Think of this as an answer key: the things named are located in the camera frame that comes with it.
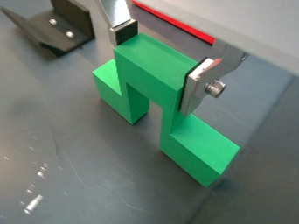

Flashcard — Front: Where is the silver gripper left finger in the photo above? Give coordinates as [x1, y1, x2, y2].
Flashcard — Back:
[95, 0, 138, 46]

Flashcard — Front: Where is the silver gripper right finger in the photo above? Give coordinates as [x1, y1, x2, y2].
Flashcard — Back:
[180, 39, 249, 116]

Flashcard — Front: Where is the green bridge-shaped block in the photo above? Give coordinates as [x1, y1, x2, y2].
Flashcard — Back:
[94, 33, 240, 186]

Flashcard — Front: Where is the red base board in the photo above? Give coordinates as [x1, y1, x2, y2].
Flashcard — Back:
[131, 0, 216, 45]

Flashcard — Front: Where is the black bracket holder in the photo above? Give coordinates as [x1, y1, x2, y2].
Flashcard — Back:
[0, 0, 95, 57]

